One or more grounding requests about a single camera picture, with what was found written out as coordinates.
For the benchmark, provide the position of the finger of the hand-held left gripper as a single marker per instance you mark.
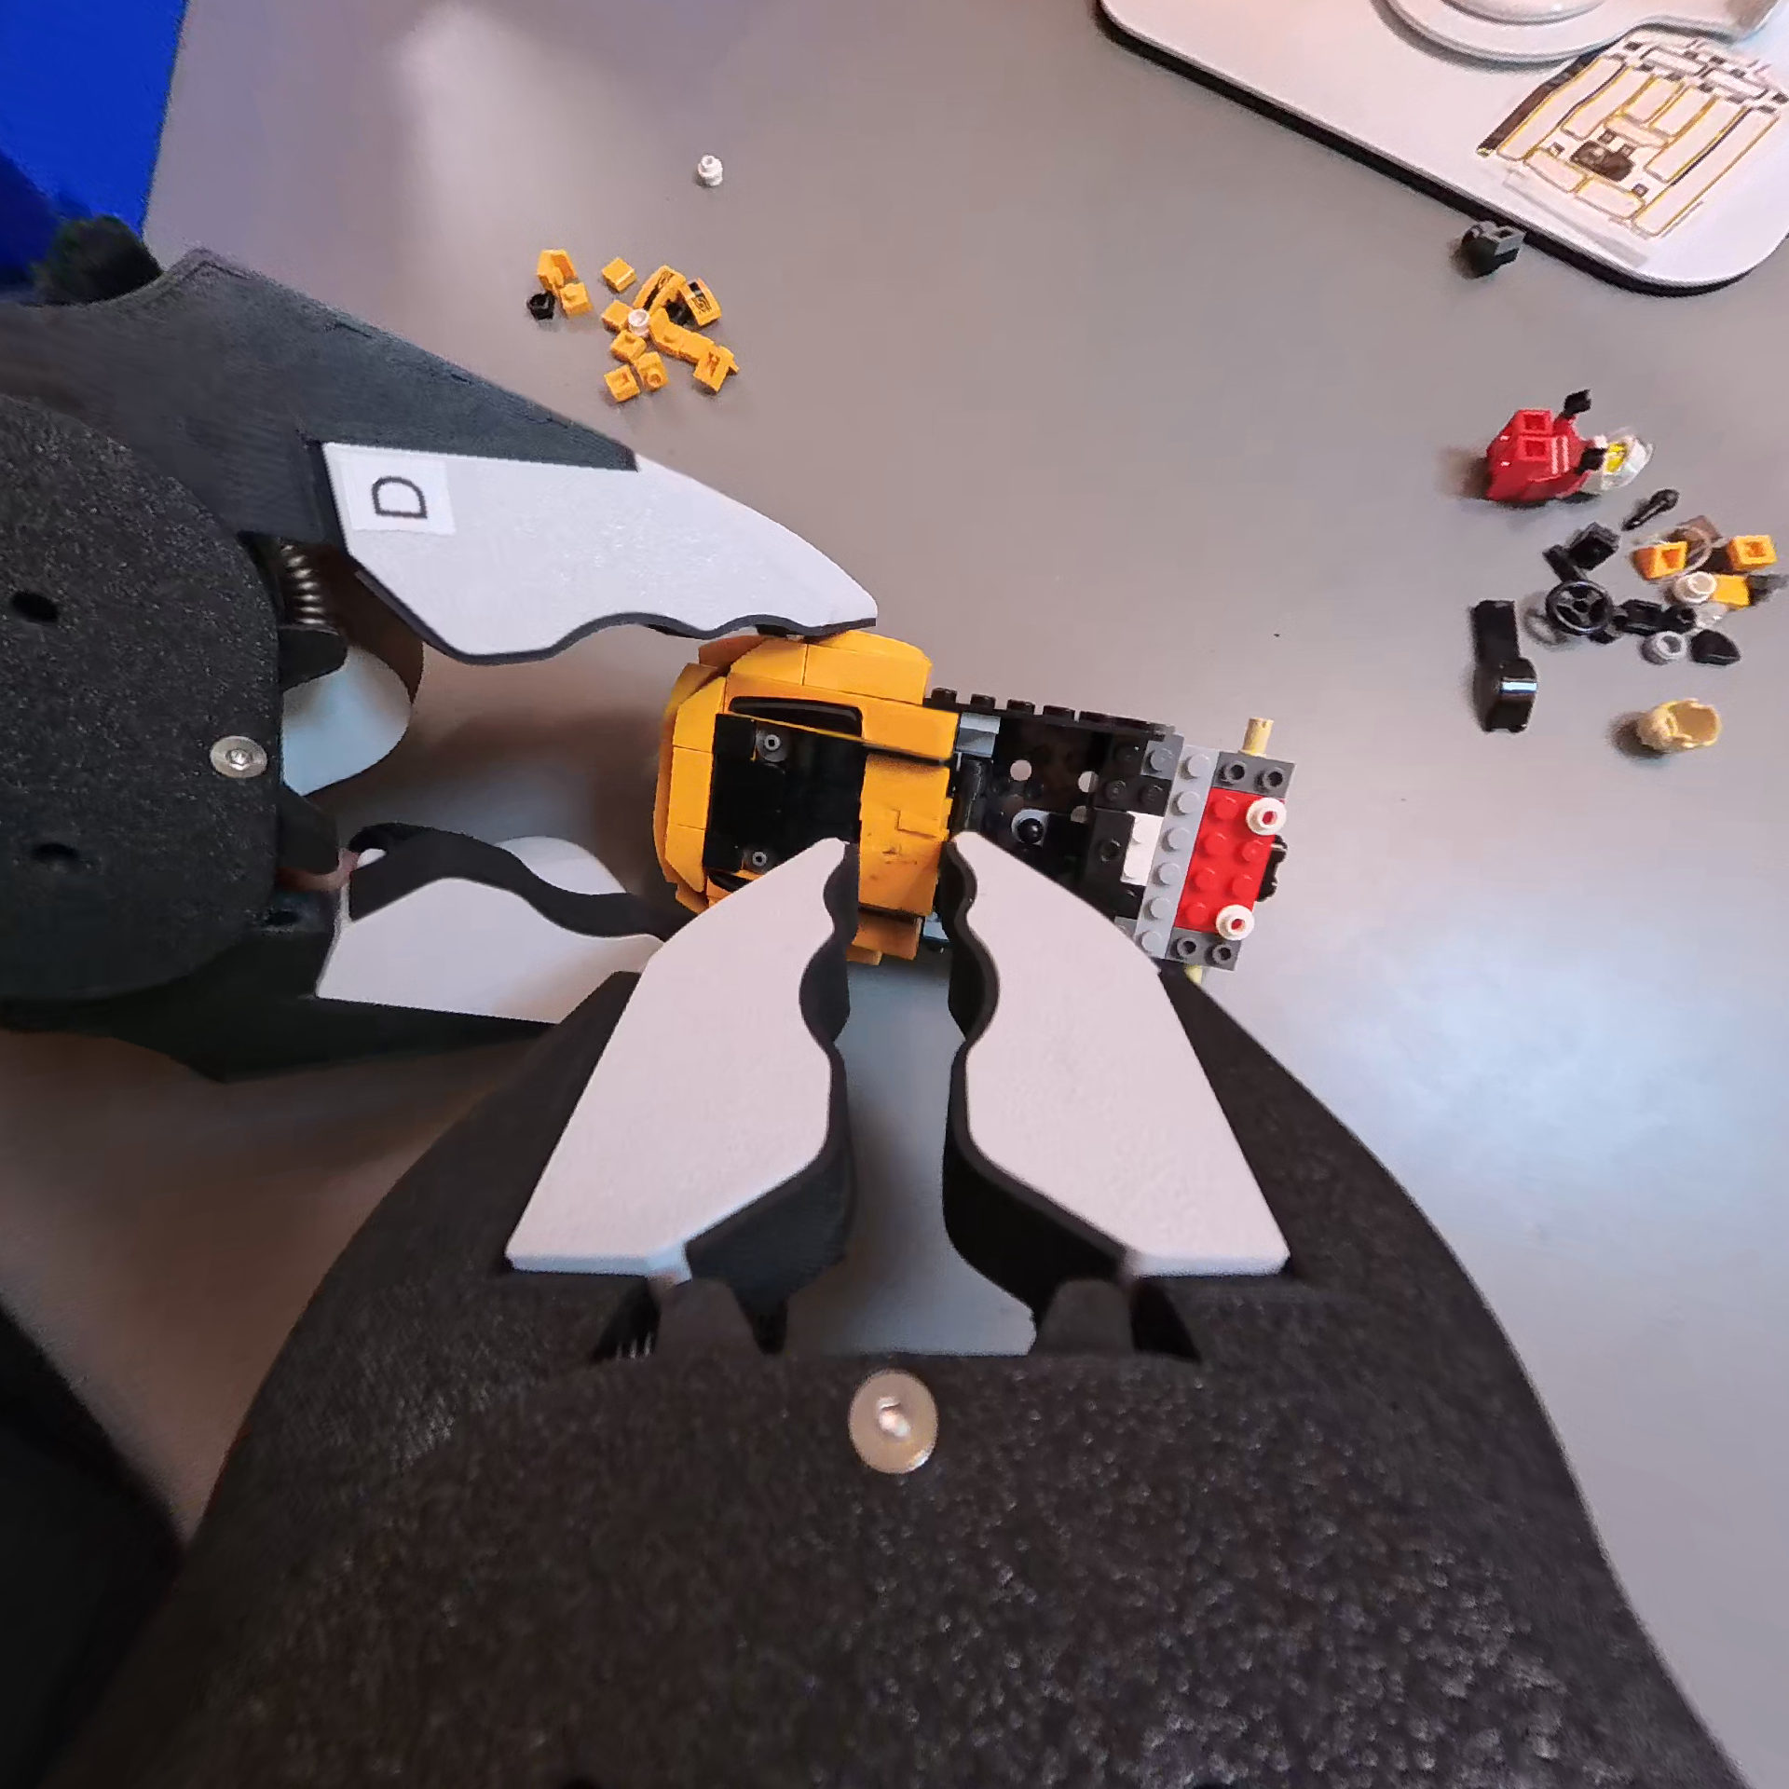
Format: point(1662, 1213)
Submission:
point(587, 558)
point(461, 965)

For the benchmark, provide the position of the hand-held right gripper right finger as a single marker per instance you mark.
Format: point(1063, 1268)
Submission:
point(1104, 1104)

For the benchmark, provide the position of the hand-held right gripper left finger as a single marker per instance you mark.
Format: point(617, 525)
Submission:
point(685, 1091)

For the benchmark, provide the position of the yellow lego car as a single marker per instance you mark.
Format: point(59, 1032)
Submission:
point(783, 683)

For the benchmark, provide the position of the pile of yellow lego bricks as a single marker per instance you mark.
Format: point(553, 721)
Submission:
point(650, 371)

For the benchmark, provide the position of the pile of small lego pieces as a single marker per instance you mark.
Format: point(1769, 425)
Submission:
point(1580, 611)

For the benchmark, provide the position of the red lego minifigure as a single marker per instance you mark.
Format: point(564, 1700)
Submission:
point(1530, 455)

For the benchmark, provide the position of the small black lego piece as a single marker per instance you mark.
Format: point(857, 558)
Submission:
point(1492, 250)

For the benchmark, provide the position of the blue plastic bin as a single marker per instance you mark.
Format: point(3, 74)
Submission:
point(84, 111)

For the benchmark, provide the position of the sticker sheet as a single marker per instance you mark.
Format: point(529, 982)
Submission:
point(1637, 139)

